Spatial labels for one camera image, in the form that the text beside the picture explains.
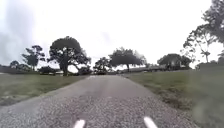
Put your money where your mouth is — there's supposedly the wide flat-crowned tree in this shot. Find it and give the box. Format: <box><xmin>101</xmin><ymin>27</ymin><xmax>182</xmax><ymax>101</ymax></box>
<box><xmin>108</xmin><ymin>46</ymin><xmax>147</xmax><ymax>73</ymax></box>

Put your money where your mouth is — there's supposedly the robot's own part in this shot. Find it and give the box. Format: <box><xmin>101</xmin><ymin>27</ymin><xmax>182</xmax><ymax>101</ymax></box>
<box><xmin>73</xmin><ymin>119</ymin><xmax>86</xmax><ymax>128</ymax></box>
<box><xmin>143</xmin><ymin>115</ymin><xmax>159</xmax><ymax>128</ymax></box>

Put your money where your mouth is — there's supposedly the tall dark tree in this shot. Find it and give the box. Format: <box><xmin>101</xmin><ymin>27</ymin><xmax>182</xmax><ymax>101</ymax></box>
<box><xmin>201</xmin><ymin>0</ymin><xmax>224</xmax><ymax>46</ymax></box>

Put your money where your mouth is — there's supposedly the small sparse tree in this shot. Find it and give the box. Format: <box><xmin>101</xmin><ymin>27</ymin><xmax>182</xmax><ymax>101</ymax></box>
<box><xmin>21</xmin><ymin>44</ymin><xmax>46</xmax><ymax>72</ymax></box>

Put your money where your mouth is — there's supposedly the dark bush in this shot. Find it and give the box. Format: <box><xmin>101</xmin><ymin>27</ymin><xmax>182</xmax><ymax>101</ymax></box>
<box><xmin>77</xmin><ymin>65</ymin><xmax>93</xmax><ymax>76</ymax></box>
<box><xmin>37</xmin><ymin>65</ymin><xmax>57</xmax><ymax>76</ymax></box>

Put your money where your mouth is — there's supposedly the distant dark tree line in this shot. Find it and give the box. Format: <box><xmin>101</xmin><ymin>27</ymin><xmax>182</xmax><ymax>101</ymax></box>
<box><xmin>0</xmin><ymin>60</ymin><xmax>35</xmax><ymax>75</ymax></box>

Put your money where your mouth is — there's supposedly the grass field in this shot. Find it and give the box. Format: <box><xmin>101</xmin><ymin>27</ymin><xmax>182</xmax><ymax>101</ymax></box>
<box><xmin>0</xmin><ymin>73</ymin><xmax>90</xmax><ymax>108</ymax></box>

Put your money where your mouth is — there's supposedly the large broad dark tree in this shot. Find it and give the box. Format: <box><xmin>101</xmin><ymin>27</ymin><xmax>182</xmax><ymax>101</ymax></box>
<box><xmin>47</xmin><ymin>35</ymin><xmax>92</xmax><ymax>77</ymax></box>

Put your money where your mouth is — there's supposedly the grey gravelly asphalt road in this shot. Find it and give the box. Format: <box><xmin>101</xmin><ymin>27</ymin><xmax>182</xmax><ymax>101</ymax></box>
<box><xmin>0</xmin><ymin>74</ymin><xmax>202</xmax><ymax>128</ymax></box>

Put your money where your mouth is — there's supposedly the grass verge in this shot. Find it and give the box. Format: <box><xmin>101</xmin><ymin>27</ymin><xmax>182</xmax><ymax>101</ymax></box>
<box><xmin>122</xmin><ymin>67</ymin><xmax>224</xmax><ymax>128</ymax></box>

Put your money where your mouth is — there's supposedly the low wide tree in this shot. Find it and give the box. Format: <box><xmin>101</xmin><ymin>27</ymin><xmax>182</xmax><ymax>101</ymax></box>
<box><xmin>156</xmin><ymin>53</ymin><xmax>193</xmax><ymax>71</ymax></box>

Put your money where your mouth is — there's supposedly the thin bare-trunked tree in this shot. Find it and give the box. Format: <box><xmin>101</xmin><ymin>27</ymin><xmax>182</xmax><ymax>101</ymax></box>
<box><xmin>182</xmin><ymin>24</ymin><xmax>218</xmax><ymax>64</ymax></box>

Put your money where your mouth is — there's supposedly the small dark tree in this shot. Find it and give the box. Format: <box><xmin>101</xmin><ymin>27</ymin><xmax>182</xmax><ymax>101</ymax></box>
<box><xmin>92</xmin><ymin>56</ymin><xmax>113</xmax><ymax>75</ymax></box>

